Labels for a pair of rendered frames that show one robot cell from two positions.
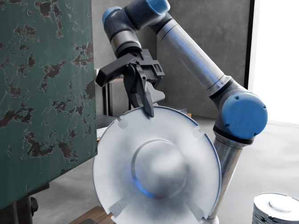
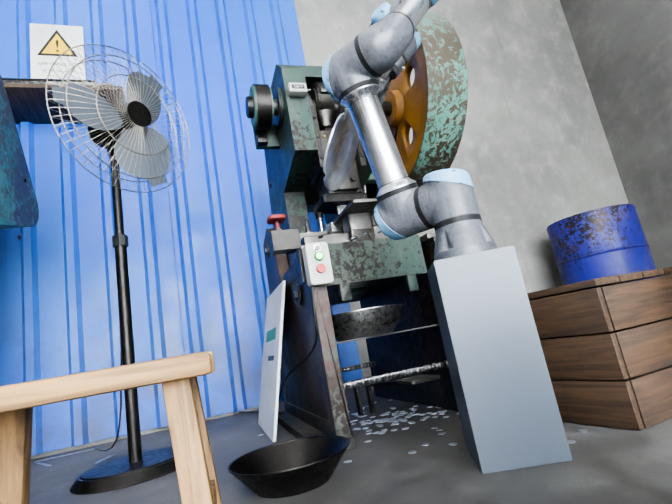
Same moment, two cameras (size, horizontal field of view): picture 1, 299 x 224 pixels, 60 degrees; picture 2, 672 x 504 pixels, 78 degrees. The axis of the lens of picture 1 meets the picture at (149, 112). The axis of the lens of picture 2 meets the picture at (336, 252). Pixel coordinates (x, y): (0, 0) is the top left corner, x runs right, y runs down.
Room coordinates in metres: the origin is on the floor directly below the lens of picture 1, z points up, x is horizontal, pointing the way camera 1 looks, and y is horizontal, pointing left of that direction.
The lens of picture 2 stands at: (1.12, -1.20, 0.31)
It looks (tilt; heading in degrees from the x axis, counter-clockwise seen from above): 12 degrees up; 121
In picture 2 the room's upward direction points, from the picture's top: 10 degrees counter-clockwise
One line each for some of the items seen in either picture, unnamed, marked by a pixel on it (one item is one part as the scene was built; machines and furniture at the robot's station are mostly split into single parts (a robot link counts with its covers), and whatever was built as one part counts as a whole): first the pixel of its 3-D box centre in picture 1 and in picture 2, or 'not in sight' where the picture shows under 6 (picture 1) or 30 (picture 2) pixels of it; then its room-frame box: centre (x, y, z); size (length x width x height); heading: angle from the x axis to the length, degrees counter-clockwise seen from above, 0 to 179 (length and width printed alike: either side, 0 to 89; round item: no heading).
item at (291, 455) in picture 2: not in sight; (292, 467); (0.39, -0.35, 0.04); 0.30 x 0.30 x 0.07
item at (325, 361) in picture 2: not in sight; (287, 316); (0.02, 0.18, 0.45); 0.92 x 0.12 x 0.90; 140
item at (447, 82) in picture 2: not in sight; (381, 120); (0.44, 0.62, 1.33); 1.03 x 0.28 x 0.82; 140
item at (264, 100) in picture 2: not in sight; (267, 113); (0.13, 0.11, 1.31); 0.22 x 0.12 x 0.22; 140
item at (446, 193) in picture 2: not in sight; (448, 197); (0.86, -0.16, 0.62); 0.13 x 0.12 x 0.14; 170
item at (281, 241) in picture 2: not in sight; (287, 256); (0.28, -0.10, 0.62); 0.10 x 0.06 x 0.20; 50
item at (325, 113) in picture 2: not in sight; (324, 119); (0.30, 0.29, 1.27); 0.21 x 0.12 x 0.34; 140
